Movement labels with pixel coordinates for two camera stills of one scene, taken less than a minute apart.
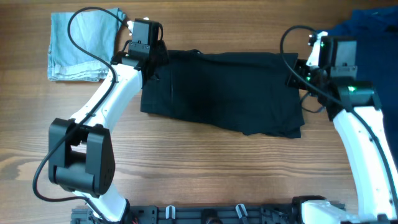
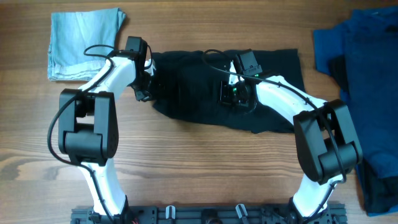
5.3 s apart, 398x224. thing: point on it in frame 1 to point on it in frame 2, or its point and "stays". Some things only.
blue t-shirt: x=376 y=35 stays
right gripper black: x=294 y=81 to x=224 y=98
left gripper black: x=163 y=56 to x=140 y=95
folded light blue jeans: x=94 y=31 stays
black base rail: x=176 y=214 stays
